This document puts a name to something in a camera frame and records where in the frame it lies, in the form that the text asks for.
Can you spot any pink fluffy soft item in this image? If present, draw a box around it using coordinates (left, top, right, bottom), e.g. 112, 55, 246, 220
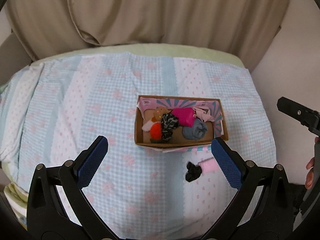
198, 158, 219, 174

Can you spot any black bow hair tie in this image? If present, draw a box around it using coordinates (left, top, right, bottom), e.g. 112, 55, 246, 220
185, 161, 203, 183

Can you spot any grey blue fleece sock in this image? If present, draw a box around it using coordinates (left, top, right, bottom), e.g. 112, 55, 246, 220
182, 119, 208, 140

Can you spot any beige pink printed cloth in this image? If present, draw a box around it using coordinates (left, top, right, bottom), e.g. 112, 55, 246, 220
193, 106, 215, 122

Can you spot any magenta zip pouch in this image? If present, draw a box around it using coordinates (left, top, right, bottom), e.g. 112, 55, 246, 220
171, 108, 196, 127

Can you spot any black printed fabric scrunchie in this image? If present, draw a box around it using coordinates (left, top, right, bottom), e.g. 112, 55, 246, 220
161, 113, 179, 142

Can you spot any orange fluffy pompom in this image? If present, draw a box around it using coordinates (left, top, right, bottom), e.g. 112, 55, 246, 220
150, 122, 162, 140

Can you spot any white fluffy soft item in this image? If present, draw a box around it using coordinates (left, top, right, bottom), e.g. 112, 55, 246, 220
142, 119, 157, 132

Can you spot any brown plush bear toy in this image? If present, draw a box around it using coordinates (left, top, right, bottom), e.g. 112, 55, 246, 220
152, 107, 170, 122

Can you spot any person's right hand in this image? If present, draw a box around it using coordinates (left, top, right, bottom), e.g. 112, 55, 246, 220
305, 135, 320, 190

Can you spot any beige curtain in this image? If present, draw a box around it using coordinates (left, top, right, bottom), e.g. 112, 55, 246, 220
5, 0, 290, 69

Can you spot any pink teal cardboard box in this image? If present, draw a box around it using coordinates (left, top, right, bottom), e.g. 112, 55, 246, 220
135, 95, 229, 151

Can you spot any light green mattress sheet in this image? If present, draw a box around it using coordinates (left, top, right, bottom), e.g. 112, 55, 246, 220
40, 43, 244, 68

